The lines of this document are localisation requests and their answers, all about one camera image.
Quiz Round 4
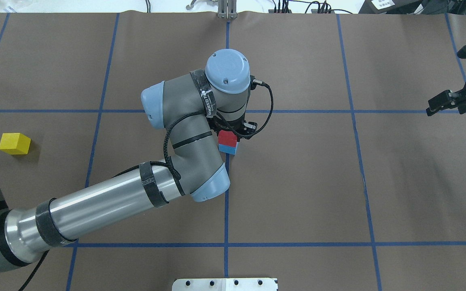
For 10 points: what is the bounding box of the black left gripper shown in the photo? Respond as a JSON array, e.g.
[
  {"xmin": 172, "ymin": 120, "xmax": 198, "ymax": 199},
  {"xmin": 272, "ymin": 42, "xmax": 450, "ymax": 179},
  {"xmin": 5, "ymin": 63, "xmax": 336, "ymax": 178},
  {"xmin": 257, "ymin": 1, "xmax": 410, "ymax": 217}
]
[{"xmin": 210, "ymin": 114, "xmax": 258, "ymax": 140}]

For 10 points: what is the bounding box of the red wooden block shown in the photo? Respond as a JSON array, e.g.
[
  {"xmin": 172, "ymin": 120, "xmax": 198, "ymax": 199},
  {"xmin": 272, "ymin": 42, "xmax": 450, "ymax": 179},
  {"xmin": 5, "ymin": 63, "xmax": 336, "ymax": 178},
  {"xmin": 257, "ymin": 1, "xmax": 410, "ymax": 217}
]
[{"xmin": 218, "ymin": 130, "xmax": 239, "ymax": 148}]

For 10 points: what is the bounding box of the blue wooden block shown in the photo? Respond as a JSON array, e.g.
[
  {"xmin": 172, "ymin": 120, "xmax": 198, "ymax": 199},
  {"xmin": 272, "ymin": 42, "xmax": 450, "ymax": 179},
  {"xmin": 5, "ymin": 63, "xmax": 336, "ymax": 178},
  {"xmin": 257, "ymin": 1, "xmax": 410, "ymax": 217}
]
[{"xmin": 218, "ymin": 142, "xmax": 240, "ymax": 155}]

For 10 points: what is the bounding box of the yellow wooden block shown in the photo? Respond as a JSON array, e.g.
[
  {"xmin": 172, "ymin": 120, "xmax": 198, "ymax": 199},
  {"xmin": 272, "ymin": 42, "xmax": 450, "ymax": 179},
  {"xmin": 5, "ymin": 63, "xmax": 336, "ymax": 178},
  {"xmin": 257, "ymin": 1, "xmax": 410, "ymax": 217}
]
[{"xmin": 0, "ymin": 133, "xmax": 32, "ymax": 155}]

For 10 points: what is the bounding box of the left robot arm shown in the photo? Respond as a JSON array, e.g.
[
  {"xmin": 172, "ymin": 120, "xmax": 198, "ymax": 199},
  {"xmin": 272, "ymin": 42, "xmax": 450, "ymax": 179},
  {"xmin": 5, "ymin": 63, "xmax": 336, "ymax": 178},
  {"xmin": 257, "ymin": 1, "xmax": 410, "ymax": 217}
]
[{"xmin": 0, "ymin": 48, "xmax": 264, "ymax": 272}]

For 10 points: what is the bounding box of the black camera cable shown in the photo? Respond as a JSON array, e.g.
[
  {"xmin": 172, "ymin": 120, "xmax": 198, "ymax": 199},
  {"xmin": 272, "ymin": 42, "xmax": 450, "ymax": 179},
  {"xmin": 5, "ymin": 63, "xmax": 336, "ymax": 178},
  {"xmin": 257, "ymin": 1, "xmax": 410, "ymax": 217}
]
[{"xmin": 163, "ymin": 79, "xmax": 274, "ymax": 182}]

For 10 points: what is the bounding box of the aluminium frame post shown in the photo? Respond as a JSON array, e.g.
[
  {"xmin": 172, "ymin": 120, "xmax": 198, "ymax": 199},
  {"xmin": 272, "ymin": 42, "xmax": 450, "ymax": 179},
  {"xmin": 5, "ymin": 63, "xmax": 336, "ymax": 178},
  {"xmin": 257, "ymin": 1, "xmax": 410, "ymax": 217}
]
[{"xmin": 216, "ymin": 0, "xmax": 238, "ymax": 20}]

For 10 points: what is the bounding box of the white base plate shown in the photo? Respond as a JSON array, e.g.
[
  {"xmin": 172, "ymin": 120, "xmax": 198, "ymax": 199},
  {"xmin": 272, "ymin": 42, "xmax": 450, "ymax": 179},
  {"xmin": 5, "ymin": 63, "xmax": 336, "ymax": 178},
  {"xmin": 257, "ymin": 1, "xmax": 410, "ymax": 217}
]
[{"xmin": 172, "ymin": 277, "xmax": 279, "ymax": 291}]

